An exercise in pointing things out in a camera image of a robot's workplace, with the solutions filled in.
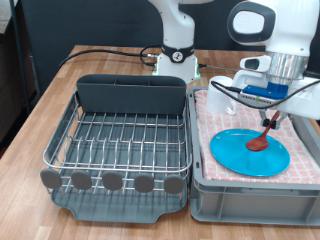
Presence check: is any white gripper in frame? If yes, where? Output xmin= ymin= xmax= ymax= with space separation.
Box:
xmin=231 ymin=70 xmax=320 ymax=130

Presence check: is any brown wooden spoon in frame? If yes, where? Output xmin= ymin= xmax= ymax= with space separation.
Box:
xmin=245 ymin=110 xmax=282 ymax=152

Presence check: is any blue plastic plate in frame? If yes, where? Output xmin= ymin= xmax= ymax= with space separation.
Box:
xmin=209 ymin=128 xmax=291 ymax=178

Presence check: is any grey dish rack tray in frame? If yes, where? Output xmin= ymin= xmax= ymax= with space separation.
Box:
xmin=49 ymin=89 xmax=191 ymax=224

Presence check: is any pink checked cloth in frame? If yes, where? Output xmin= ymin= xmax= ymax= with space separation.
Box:
xmin=194 ymin=89 xmax=320 ymax=185

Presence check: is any white mug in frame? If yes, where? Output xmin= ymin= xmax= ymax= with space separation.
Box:
xmin=205 ymin=75 xmax=238 ymax=116

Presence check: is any grey plastic crate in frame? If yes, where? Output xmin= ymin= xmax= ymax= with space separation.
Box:
xmin=187 ymin=85 xmax=320 ymax=227

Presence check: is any dark grey cutlery holder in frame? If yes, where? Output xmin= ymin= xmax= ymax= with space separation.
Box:
xmin=75 ymin=73 xmax=188 ymax=116

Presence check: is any black metal pole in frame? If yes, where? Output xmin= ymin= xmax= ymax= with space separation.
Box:
xmin=9 ymin=0 xmax=33 ymax=114

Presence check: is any dark shelf unit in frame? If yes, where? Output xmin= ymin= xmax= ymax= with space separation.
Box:
xmin=0 ymin=0 xmax=38 ymax=148

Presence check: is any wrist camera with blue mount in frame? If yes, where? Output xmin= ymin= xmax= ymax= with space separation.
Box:
xmin=239 ymin=81 xmax=290 ymax=103

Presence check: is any black camera cable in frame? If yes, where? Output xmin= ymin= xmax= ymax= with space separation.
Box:
xmin=210 ymin=79 xmax=320 ymax=110

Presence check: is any thin grey table cable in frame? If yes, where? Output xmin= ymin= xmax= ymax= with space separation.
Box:
xmin=198 ymin=63 xmax=243 ymax=73

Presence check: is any metal wire dish rack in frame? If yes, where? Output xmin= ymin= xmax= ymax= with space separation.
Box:
xmin=39 ymin=91 xmax=194 ymax=198

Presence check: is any thick black table cable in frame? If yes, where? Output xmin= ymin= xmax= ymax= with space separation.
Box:
xmin=59 ymin=44 xmax=165 ymax=69

